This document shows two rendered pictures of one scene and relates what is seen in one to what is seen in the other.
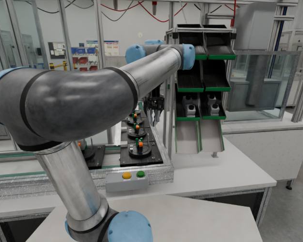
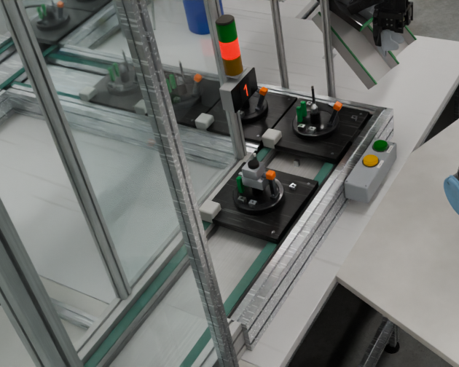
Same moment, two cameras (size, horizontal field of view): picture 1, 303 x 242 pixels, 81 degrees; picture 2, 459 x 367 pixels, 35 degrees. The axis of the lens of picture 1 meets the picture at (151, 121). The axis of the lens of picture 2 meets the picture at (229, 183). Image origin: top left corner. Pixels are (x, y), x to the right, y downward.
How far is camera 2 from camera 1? 163 cm
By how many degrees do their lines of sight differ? 41
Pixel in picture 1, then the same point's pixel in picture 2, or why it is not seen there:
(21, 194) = (273, 312)
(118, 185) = (377, 179)
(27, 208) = (311, 310)
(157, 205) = (425, 168)
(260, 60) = not seen: outside the picture
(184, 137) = (359, 55)
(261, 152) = not seen: hidden behind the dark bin
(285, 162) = not seen: hidden behind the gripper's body
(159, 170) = (382, 126)
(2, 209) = (285, 343)
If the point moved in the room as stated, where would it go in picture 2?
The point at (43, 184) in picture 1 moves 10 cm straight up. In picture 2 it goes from (291, 266) to (287, 239)
